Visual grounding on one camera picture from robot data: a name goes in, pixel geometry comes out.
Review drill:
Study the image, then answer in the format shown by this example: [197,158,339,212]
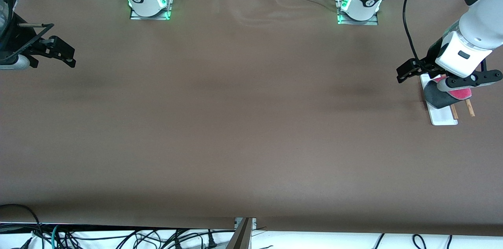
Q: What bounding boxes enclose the pink and grey towel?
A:
[423,75,472,109]

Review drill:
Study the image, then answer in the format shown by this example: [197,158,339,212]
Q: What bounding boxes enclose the white towel rack wooden bars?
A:
[420,73,476,126]

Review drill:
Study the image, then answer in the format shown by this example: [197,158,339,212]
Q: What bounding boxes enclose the brown table cover sheet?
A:
[0,0,503,237]

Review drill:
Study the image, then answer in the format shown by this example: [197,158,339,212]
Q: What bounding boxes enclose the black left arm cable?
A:
[402,0,433,65]

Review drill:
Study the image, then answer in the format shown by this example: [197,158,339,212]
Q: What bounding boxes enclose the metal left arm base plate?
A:
[336,0,379,26]

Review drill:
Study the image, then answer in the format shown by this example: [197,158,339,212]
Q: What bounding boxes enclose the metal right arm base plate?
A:
[130,0,173,21]

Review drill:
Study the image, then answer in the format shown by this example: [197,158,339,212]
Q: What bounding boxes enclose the black looped floor cable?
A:
[411,234,428,249]
[0,203,42,249]

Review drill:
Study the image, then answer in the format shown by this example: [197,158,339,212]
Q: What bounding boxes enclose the teal floor cable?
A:
[50,225,61,249]

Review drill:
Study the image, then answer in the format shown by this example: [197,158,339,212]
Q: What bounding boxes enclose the tangled black floor cables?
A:
[59,229,236,249]

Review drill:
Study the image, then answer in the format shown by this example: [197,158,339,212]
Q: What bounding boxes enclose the aluminium frame bar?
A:
[226,218,256,249]

